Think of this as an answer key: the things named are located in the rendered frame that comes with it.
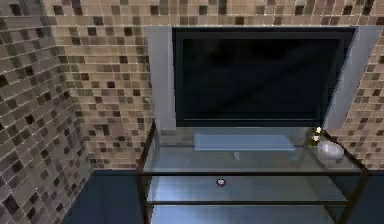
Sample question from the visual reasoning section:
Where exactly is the black and grey television set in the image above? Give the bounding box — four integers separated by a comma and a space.
146, 25, 383, 152

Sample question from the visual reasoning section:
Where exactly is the glass television stand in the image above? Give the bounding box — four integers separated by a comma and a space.
135, 120, 371, 224

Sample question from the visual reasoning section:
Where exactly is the small green and white plant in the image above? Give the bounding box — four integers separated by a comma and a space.
307, 125, 324, 149

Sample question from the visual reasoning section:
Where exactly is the white bowl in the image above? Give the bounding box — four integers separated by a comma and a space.
316, 140, 345, 161

